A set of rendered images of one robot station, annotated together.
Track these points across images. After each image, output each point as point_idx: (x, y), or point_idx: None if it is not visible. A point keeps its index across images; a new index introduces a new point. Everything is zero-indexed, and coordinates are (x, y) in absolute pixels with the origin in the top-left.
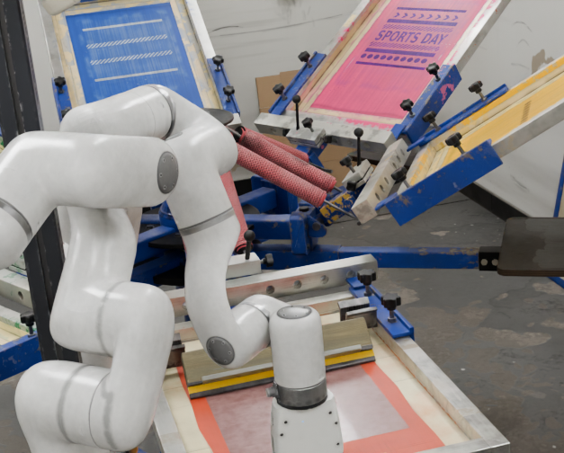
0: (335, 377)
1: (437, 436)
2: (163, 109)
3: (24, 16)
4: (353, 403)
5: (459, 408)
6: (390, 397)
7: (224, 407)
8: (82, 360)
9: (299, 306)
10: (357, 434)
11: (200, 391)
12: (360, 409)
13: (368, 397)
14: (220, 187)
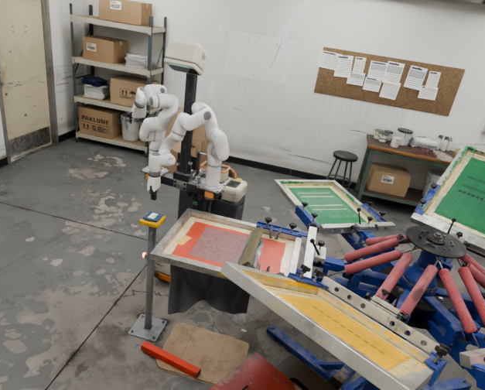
0: (233, 259)
1: (177, 255)
2: (197, 111)
3: (192, 74)
4: (214, 254)
5: (178, 257)
6: (208, 261)
7: (239, 237)
8: (187, 151)
9: (156, 155)
10: (196, 246)
11: None
12: (209, 253)
13: (213, 258)
14: (175, 125)
